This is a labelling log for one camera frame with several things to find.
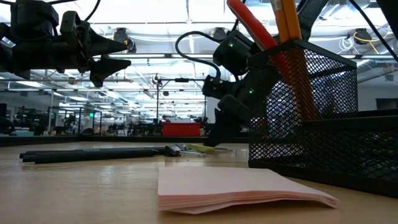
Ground pink sticky note pad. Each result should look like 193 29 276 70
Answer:
157 166 339 215

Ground black ballpoint pen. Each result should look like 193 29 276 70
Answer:
105 146 170 154
21 149 160 165
19 148 150 156

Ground black ceiling-hung device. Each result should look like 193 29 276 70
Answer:
113 27 137 54
352 27 373 47

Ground red storage crate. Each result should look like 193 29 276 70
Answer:
161 121 201 137

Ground black binder clip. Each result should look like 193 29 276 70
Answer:
164 143 206 158

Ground black mesh desk organizer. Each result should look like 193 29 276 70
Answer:
248 39 398 198

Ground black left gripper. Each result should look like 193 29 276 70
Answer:
60 11 132 88

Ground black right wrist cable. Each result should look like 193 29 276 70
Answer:
175 30 222 80

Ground orange pencil with eraser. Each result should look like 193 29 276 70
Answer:
281 0 323 121
269 0 315 121

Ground black aluminium table frame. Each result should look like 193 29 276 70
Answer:
0 134 249 147

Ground distant black rig frame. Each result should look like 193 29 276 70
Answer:
156 77 207 125

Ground red-handled scissors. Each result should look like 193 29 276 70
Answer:
226 0 299 94

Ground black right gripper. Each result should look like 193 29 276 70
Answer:
201 74 259 147

